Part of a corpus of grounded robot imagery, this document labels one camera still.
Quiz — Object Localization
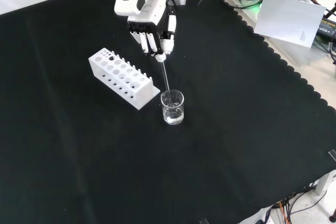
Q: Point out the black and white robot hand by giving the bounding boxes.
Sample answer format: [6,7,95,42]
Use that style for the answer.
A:
[127,0,187,63]

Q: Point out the clear glass rod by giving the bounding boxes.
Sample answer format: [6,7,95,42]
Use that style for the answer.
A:
[160,60,174,106]

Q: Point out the white test tube rack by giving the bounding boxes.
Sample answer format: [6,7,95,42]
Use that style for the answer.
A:
[88,47,161,110]

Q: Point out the clear glass beaker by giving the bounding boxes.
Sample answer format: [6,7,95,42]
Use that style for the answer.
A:
[160,90,185,126]

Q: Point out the black bench cloth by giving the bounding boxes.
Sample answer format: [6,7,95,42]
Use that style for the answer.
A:
[0,0,336,224]

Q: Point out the pale board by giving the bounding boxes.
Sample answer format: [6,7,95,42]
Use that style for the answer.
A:
[254,0,327,49]

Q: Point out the black power adapter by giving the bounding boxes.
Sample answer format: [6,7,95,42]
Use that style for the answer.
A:
[316,16,336,41]

